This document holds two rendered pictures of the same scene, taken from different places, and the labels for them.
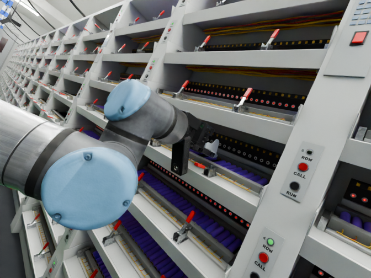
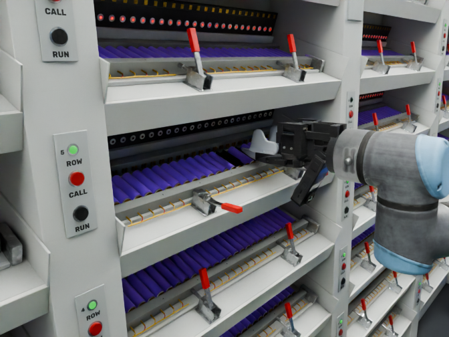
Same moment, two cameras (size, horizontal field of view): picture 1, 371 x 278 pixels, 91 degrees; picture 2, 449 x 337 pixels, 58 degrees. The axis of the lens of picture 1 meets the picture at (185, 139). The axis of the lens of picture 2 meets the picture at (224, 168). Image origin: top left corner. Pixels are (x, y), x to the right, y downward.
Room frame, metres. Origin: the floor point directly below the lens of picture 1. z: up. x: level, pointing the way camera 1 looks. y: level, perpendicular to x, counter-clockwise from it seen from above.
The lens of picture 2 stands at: (0.65, 0.73, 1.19)
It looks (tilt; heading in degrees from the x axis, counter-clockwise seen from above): 14 degrees down; 272
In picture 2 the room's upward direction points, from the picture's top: 2 degrees counter-clockwise
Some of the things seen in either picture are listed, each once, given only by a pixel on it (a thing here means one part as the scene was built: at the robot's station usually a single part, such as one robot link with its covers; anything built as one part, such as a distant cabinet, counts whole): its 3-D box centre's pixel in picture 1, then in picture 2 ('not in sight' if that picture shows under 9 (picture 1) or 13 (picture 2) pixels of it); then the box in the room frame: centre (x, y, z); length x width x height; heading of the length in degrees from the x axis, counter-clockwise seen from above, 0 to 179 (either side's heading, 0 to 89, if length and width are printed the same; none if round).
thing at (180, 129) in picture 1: (168, 124); (353, 155); (0.45, 0.05, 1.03); 0.10 x 0.05 x 0.09; 49
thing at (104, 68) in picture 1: (85, 115); not in sight; (1.37, 0.75, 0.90); 0.20 x 0.09 x 1.81; 139
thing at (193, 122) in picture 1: (189, 133); (312, 145); (0.51, 0.00, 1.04); 0.12 x 0.08 x 0.09; 139
